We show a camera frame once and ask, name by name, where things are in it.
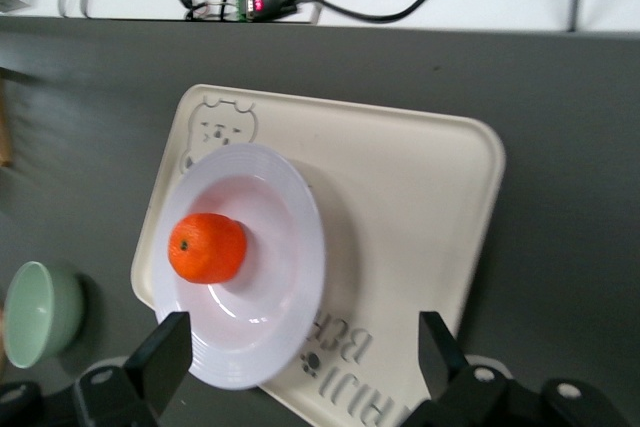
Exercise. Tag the orange fruit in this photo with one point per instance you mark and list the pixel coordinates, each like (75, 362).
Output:
(207, 247)

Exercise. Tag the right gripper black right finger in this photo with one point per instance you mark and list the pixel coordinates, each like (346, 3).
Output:
(440, 352)

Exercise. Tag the pale green bowl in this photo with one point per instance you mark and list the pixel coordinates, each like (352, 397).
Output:
(35, 312)

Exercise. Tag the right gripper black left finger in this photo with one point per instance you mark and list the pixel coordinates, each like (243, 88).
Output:
(160, 352)

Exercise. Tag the cream bear print tray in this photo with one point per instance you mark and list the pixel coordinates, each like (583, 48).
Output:
(400, 197)

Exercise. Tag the white round plate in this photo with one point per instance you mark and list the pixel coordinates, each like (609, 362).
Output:
(260, 197)

